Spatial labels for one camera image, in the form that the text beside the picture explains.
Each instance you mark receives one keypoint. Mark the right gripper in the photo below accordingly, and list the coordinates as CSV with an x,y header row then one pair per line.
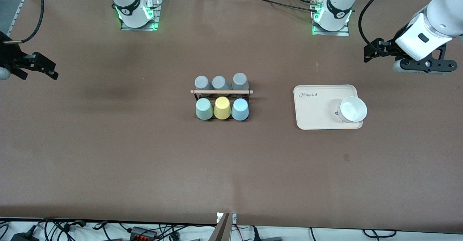
x,y
11,58

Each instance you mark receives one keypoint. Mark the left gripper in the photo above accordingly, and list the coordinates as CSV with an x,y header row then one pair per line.
x,y
387,48

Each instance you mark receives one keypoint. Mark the blue cup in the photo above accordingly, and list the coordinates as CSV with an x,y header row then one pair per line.
x,y
240,109

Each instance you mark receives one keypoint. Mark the pale green cup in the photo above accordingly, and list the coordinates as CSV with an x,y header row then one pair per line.
x,y
204,109

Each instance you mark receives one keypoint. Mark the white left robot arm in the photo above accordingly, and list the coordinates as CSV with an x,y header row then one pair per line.
x,y
446,13

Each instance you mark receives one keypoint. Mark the white bowl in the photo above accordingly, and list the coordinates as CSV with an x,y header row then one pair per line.
x,y
352,109

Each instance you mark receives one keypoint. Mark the beige tray with lettering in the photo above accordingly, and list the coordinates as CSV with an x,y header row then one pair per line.
x,y
318,103

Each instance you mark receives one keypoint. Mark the grey cup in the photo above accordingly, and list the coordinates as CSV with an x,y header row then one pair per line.
x,y
202,83
220,83
240,81

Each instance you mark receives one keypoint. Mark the yellow cup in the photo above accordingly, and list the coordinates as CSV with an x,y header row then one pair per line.
x,y
223,109

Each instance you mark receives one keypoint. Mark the black power adapter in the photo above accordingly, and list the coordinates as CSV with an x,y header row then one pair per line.
x,y
23,237

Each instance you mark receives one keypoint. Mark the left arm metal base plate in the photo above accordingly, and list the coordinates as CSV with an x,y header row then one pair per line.
x,y
331,33

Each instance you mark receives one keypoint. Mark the aluminium edge rail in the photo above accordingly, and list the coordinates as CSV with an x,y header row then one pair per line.
x,y
15,20

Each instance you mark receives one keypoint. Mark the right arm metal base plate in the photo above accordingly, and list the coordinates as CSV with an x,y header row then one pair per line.
x,y
156,13

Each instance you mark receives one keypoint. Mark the wooden post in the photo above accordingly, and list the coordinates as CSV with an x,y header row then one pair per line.
x,y
221,230

